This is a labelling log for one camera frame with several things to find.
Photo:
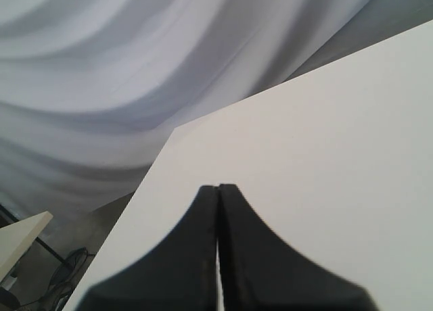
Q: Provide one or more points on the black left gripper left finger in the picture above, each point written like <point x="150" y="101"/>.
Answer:
<point x="180" y="273"/>

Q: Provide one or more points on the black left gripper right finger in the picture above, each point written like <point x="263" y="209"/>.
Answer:
<point x="259" y="271"/>

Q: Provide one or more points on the grey fabric backdrop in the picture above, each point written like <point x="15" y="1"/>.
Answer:
<point x="91" y="89"/>

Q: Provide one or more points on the white side table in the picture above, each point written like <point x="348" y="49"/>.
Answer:
<point x="17" y="238"/>

